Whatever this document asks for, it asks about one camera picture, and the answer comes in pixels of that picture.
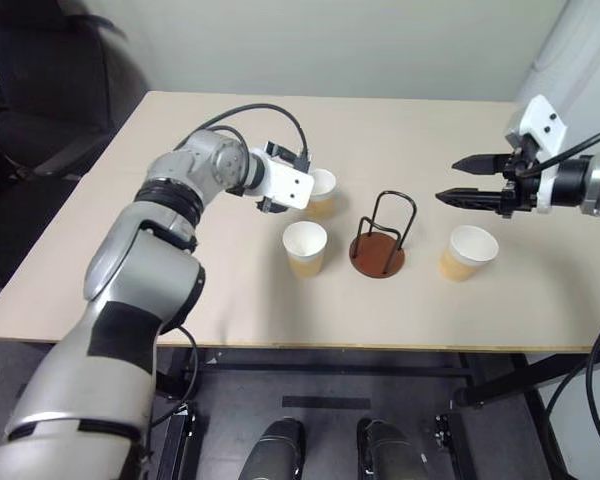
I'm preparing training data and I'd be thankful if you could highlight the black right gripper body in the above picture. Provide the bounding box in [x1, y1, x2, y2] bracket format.
[499, 136, 547, 219]

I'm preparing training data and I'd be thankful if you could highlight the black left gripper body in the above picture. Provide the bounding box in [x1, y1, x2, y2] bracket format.
[255, 141, 313, 217]

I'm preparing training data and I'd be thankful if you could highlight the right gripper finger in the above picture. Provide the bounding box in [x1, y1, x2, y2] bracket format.
[451, 152, 507, 176]
[434, 187, 505, 212]

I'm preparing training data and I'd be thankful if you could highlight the white and tan paper cup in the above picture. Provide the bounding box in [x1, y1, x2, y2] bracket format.
[282, 220, 329, 278]
[303, 168, 339, 222]
[439, 224, 500, 284]

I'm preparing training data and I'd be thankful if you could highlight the black office chair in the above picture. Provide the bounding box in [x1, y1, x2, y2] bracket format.
[0, 0, 149, 306]

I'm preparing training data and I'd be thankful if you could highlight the dark rounded robot leg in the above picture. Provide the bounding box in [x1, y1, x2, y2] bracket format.
[240, 418, 307, 480]
[356, 417, 432, 480]

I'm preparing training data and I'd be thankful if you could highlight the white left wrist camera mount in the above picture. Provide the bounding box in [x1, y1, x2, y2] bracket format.
[249, 147, 315, 211]

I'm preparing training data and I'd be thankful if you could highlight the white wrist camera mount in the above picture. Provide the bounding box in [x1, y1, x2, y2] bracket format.
[249, 147, 315, 211]
[503, 94, 569, 215]

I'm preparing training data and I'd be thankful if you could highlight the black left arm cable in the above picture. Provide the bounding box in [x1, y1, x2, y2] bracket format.
[173, 102, 311, 157]

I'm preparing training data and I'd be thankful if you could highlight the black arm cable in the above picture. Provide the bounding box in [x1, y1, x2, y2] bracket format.
[522, 121, 600, 176]
[173, 102, 311, 157]

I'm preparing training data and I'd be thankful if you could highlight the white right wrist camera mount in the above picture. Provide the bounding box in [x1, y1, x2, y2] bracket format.
[503, 94, 569, 215]

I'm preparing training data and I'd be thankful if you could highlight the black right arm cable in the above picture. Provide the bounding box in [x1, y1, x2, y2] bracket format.
[522, 121, 600, 176]

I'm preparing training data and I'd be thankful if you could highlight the wire cup holder brown base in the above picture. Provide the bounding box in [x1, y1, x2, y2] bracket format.
[348, 190, 407, 279]

